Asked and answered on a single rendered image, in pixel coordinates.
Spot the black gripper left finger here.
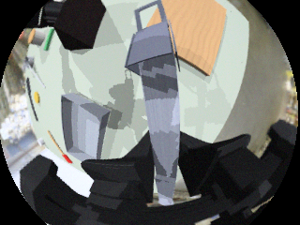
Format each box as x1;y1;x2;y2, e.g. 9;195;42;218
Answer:
80;130;155;203

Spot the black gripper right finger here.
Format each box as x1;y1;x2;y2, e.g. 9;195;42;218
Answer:
177;131;251;196

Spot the green flat bar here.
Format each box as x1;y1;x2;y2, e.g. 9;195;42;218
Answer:
44;28;53;51

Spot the wooden board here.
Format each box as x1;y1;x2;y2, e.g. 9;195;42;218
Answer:
162;0;228;76

